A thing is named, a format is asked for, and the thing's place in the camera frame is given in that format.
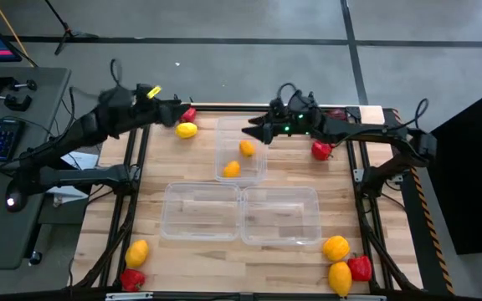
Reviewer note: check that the black tripod stand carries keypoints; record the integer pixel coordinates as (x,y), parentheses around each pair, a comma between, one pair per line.
(69,33)

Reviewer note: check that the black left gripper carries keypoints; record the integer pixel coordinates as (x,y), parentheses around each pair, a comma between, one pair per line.
(149,108)

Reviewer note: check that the large orange-yellow fruit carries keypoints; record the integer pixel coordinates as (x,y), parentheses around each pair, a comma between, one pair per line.
(339,278)

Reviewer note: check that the dark red apple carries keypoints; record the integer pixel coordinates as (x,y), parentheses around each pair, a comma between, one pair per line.
(337,114)

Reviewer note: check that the black yellow hazard strip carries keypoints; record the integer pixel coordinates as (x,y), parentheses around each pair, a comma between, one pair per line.
(429,226)

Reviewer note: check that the pale yellow lemon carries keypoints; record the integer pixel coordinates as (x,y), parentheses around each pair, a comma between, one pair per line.
(186,130)

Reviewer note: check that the black metal table frame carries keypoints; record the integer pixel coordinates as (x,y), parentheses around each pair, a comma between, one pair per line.
(224,109)

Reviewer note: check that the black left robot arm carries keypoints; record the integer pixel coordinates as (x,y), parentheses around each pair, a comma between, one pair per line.
(65,138)

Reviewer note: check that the black desk castor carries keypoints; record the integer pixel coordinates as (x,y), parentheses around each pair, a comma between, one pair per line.
(35,258)

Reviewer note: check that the yellow fruit with dark spot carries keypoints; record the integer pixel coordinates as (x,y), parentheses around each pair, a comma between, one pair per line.
(136,253)

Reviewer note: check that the small orange citrus fruit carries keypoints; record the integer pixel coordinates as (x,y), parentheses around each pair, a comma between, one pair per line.
(247,148)
(232,169)

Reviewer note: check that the silver metal bracket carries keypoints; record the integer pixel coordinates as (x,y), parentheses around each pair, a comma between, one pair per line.
(129,296)
(362,298)

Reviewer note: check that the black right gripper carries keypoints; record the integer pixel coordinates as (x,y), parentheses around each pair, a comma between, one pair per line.
(297,119)

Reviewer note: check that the red bell pepper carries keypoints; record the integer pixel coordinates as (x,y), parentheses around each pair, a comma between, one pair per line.
(132,280)
(320,150)
(360,267)
(189,115)

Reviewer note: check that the black c-clamp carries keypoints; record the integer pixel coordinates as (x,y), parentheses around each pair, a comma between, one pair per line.
(6,82)
(13,102)

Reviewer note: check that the black computer mouse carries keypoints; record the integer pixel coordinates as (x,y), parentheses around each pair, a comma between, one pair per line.
(15,200)

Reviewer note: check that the narrow clear plastic container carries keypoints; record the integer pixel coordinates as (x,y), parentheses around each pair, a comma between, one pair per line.
(232,142)

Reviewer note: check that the black cabinet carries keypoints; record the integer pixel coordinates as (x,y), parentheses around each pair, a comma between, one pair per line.
(471,167)

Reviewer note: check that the white folded paper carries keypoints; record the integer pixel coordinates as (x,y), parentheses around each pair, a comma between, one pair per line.
(63,194)

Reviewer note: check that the yellow gripper label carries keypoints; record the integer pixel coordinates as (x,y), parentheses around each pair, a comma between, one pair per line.
(154,92)

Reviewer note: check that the yellow bell pepper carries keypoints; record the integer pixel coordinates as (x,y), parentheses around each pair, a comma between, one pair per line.
(336,248)

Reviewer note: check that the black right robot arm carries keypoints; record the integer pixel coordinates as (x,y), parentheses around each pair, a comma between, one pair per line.
(375,134)

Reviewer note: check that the black frame post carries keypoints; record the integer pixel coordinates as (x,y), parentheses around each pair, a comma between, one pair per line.
(176,98)

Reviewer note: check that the white paper sheet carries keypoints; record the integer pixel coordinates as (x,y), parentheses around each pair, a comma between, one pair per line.
(82,161)

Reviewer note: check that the wide clear plastic container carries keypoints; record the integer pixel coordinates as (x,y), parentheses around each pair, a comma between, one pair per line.
(280,217)
(199,213)

